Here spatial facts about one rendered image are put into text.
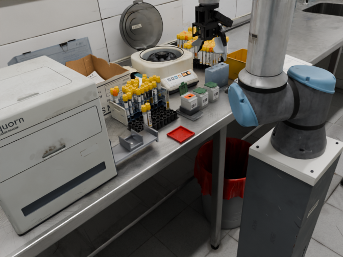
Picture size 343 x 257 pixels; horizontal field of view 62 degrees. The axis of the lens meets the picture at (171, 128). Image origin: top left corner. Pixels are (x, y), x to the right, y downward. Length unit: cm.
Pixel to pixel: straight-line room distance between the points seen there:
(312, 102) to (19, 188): 71
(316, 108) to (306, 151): 13
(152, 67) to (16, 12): 54
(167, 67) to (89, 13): 42
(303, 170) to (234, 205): 82
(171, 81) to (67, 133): 64
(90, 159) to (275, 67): 50
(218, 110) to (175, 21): 76
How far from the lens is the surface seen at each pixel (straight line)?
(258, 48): 67
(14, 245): 79
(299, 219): 96
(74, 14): 135
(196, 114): 104
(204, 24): 108
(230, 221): 171
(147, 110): 94
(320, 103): 80
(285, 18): 66
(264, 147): 89
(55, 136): 68
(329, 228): 194
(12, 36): 127
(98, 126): 72
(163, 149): 91
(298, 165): 84
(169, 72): 124
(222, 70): 121
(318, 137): 86
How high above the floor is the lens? 144
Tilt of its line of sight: 34 degrees down
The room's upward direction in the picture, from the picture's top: 4 degrees counter-clockwise
